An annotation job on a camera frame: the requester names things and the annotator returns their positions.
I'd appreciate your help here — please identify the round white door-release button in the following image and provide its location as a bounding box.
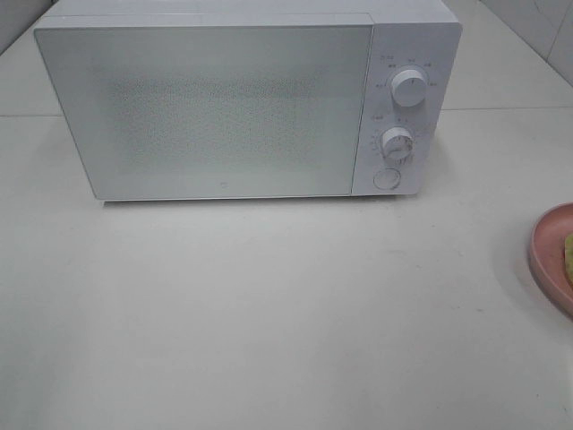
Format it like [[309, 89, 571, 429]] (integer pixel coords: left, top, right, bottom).
[[372, 168, 401, 190]]

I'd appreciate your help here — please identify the white microwave door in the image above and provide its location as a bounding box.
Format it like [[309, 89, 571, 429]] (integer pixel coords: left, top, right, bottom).
[[35, 26, 372, 201]]

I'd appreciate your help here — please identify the pink round plate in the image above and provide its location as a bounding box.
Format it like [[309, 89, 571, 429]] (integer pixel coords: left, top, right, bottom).
[[527, 202, 572, 319]]

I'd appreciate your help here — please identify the toast sandwich with lettuce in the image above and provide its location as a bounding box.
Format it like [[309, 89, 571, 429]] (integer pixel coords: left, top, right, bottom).
[[563, 233, 573, 286]]

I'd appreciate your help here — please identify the lower white timer knob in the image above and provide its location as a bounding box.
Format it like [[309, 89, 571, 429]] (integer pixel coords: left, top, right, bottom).
[[381, 127, 414, 161]]

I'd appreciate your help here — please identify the white microwave oven body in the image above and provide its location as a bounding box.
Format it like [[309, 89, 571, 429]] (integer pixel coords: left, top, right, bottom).
[[34, 1, 462, 200]]

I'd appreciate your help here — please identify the upper white power knob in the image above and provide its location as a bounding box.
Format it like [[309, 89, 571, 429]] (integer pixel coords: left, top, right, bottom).
[[390, 67, 429, 108]]

